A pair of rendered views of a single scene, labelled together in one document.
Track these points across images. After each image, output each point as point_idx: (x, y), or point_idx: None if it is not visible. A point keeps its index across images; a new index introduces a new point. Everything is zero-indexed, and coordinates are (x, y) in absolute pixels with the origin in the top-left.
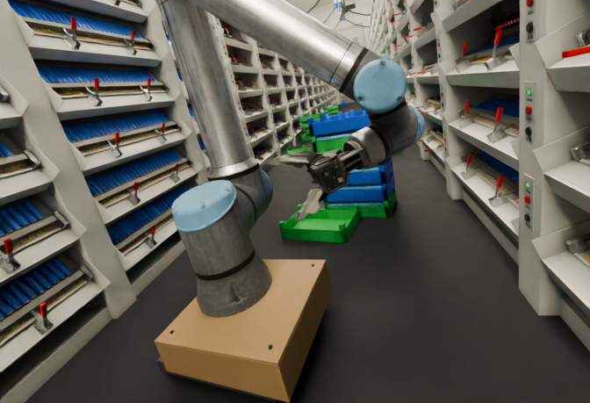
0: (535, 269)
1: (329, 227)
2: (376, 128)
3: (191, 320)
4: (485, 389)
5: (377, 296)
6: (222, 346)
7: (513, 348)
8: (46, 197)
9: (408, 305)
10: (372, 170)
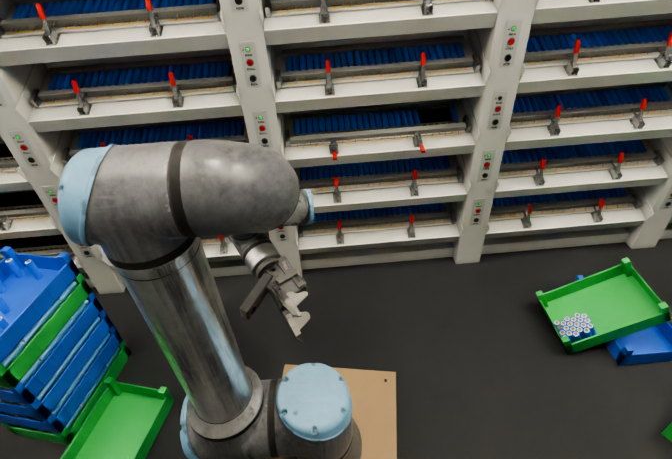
0: (294, 257)
1: (120, 431)
2: (265, 240)
3: None
4: (352, 307)
5: (277, 360)
6: (390, 420)
7: (325, 292)
8: None
9: (290, 338)
10: (94, 326)
